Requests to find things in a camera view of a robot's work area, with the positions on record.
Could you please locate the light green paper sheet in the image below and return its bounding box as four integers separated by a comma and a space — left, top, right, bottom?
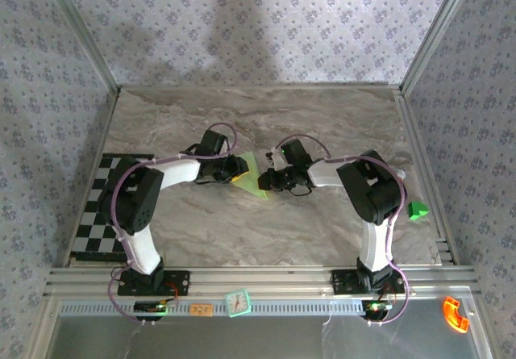
231, 150, 270, 202

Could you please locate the mint green small clock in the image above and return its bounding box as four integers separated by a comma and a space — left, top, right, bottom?
224, 289, 253, 319

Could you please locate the green plastic block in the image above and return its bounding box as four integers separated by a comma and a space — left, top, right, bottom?
406, 199, 431, 221

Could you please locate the black and grey checkerboard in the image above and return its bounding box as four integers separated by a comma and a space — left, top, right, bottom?
70, 152, 156, 263

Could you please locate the shiny metal panel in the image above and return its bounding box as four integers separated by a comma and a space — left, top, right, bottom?
50, 314, 483, 359

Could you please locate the small black controller board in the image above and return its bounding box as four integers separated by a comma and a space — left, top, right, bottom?
133, 300, 169, 322
361, 299, 394, 322

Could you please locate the orange curved plastic piece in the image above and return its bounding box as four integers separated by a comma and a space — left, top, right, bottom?
442, 296, 471, 334

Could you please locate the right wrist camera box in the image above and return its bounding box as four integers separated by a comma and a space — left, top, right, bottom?
264, 138, 314, 170

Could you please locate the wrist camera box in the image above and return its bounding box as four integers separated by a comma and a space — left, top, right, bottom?
264, 138, 314, 170
198, 128, 227, 157

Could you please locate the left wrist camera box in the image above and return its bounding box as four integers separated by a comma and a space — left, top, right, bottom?
198, 128, 227, 157

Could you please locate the thin aluminium rear rail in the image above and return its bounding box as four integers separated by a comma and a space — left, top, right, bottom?
119, 83, 404, 91

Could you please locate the long aluminium frame rail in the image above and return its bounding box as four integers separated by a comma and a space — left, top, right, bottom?
43, 265, 481, 298

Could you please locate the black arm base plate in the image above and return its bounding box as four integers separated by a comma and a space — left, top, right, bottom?
330, 269, 406, 295
116, 269, 191, 297

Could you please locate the aluminium side rail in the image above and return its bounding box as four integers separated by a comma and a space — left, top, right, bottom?
60, 88, 122, 269
393, 86, 461, 266

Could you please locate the grey slotted cable duct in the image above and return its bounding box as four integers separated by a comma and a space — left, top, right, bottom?
59, 298, 366, 317

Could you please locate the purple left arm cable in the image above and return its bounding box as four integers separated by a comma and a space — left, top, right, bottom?
107, 123, 239, 327

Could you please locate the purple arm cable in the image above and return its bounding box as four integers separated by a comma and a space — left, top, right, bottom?
276, 133, 414, 327
107, 123, 239, 327

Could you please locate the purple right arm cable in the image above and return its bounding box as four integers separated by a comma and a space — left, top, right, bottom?
276, 133, 414, 327

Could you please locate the aluminium frame post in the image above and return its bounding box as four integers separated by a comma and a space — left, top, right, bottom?
40, 0, 122, 94
401, 0, 480, 94

